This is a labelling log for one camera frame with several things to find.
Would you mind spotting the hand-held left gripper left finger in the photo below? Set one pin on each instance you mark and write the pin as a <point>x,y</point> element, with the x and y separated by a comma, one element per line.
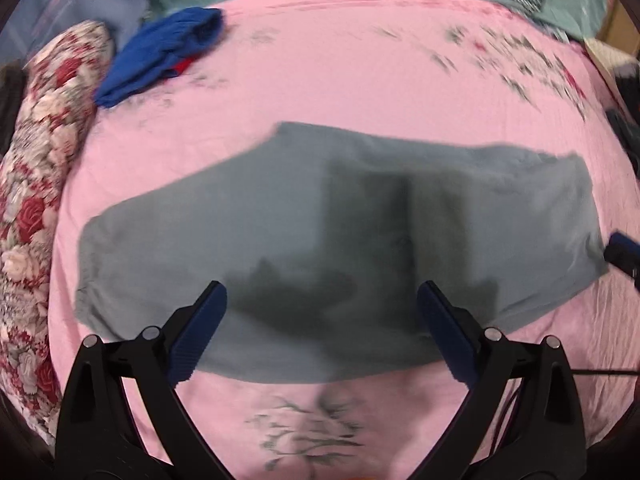
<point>197,330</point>

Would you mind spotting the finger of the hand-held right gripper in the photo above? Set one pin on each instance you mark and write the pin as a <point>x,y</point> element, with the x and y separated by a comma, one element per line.
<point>622,255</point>

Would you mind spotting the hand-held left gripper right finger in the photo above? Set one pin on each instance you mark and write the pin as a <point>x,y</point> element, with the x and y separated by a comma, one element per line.
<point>447,330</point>

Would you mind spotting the grey pants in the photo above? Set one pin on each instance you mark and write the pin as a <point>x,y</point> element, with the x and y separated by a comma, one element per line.
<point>250,235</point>

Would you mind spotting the navy jacket with grey collar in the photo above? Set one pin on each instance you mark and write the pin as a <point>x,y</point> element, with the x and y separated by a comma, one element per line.
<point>627,130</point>

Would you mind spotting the white cloth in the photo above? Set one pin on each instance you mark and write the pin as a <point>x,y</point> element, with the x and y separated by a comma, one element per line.
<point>602,52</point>

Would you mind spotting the red floral quilt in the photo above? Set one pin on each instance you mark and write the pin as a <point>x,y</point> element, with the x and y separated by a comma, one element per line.
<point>40,160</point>

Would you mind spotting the pink floral bedsheet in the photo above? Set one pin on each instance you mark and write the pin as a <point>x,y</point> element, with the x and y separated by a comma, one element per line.
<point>350,70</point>

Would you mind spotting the blue garment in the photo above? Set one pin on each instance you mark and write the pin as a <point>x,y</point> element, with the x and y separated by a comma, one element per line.
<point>150,55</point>

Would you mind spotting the wooden bed frame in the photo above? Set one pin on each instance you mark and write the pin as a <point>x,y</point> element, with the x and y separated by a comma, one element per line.
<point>625,25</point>

